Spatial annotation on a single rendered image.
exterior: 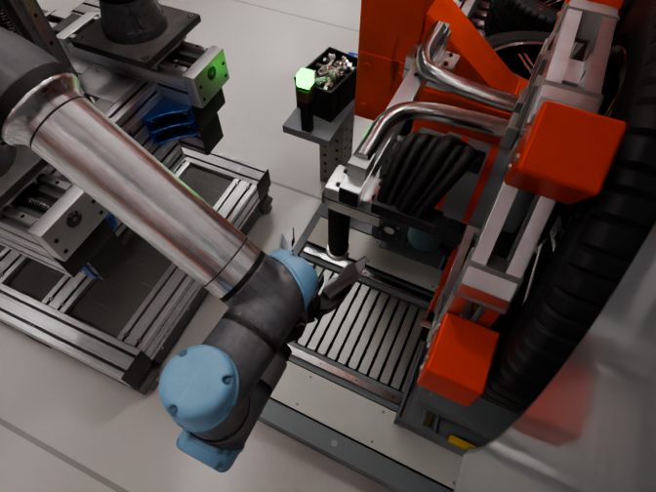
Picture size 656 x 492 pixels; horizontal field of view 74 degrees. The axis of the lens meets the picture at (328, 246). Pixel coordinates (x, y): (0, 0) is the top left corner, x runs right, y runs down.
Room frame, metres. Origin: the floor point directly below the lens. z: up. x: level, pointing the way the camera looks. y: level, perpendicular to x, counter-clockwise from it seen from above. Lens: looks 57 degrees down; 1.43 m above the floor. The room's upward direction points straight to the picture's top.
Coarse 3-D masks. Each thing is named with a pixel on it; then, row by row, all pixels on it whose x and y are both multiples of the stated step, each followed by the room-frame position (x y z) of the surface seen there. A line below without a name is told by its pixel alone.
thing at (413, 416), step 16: (416, 368) 0.39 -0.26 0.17; (416, 384) 0.36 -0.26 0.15; (400, 416) 0.27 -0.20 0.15; (416, 416) 0.27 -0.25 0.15; (432, 416) 0.26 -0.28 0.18; (416, 432) 0.23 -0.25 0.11; (432, 432) 0.22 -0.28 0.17; (448, 432) 0.22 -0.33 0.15; (464, 432) 0.22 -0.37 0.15; (448, 448) 0.19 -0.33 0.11; (464, 448) 0.18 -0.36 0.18
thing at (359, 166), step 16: (528, 96) 0.46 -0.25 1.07; (384, 112) 0.50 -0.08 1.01; (400, 112) 0.50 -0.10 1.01; (416, 112) 0.50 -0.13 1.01; (432, 112) 0.50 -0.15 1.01; (448, 112) 0.50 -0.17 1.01; (464, 112) 0.49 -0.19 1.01; (480, 112) 0.50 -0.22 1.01; (384, 128) 0.47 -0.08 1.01; (480, 128) 0.48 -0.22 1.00; (496, 128) 0.47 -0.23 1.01; (512, 128) 0.46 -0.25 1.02; (368, 144) 0.43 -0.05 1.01; (512, 144) 0.46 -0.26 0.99; (352, 160) 0.41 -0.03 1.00; (368, 160) 0.41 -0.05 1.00; (352, 176) 0.40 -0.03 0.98; (368, 176) 0.40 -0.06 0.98
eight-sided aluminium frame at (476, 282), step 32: (576, 0) 0.59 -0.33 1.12; (576, 32) 0.51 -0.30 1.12; (608, 32) 0.51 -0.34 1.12; (544, 96) 0.39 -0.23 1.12; (576, 96) 0.39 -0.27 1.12; (512, 192) 0.32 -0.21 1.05; (544, 224) 0.29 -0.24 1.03; (480, 256) 0.27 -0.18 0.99; (512, 256) 0.27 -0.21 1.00; (448, 288) 0.42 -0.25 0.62; (480, 288) 0.24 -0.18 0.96; (512, 288) 0.24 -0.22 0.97; (480, 320) 0.23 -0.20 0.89
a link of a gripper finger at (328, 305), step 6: (348, 288) 0.31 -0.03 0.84; (324, 294) 0.30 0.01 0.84; (336, 294) 0.30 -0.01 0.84; (342, 294) 0.30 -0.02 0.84; (324, 300) 0.29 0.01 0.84; (330, 300) 0.29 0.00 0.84; (336, 300) 0.29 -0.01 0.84; (342, 300) 0.29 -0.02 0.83; (324, 306) 0.28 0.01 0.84; (330, 306) 0.28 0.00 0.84; (336, 306) 0.28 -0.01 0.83; (318, 312) 0.27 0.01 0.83; (324, 312) 0.27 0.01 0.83; (318, 318) 0.26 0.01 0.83
